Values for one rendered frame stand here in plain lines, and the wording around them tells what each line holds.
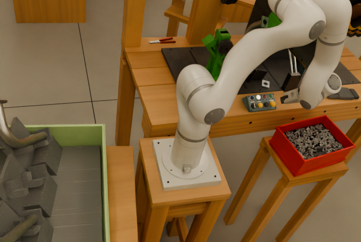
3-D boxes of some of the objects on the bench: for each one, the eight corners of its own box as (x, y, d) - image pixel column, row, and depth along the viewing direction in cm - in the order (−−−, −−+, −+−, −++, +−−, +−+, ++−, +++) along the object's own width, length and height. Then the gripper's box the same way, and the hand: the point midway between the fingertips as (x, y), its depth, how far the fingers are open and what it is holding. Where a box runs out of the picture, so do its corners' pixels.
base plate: (359, 85, 205) (361, 82, 204) (183, 102, 168) (185, 99, 167) (319, 44, 233) (320, 41, 231) (160, 50, 196) (161, 48, 195)
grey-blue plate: (297, 88, 189) (308, 67, 180) (294, 88, 188) (304, 67, 179) (288, 77, 195) (298, 56, 186) (285, 77, 195) (295, 57, 185)
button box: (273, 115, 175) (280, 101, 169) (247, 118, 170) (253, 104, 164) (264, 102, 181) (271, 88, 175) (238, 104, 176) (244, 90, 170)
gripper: (319, 81, 150) (293, 91, 167) (290, 83, 145) (266, 94, 162) (323, 99, 149) (296, 107, 166) (294, 101, 144) (269, 109, 161)
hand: (284, 99), depth 162 cm, fingers closed
